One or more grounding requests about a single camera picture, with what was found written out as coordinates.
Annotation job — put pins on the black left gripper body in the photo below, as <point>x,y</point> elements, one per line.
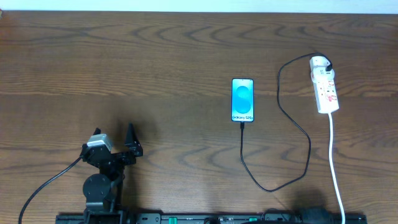
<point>116,156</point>

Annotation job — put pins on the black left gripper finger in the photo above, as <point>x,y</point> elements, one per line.
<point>97,131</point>
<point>132,142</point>

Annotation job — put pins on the blue Galaxy smartphone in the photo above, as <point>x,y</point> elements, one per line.
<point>242,100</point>

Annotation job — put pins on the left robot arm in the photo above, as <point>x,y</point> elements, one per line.
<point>103,191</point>

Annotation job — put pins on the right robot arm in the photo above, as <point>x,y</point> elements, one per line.
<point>315,215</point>

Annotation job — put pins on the white charger plug adapter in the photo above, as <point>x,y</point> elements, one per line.
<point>320,61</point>

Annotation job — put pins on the white power strip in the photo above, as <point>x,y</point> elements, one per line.
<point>325,91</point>

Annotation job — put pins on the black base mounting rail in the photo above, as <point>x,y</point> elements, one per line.
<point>273,216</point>

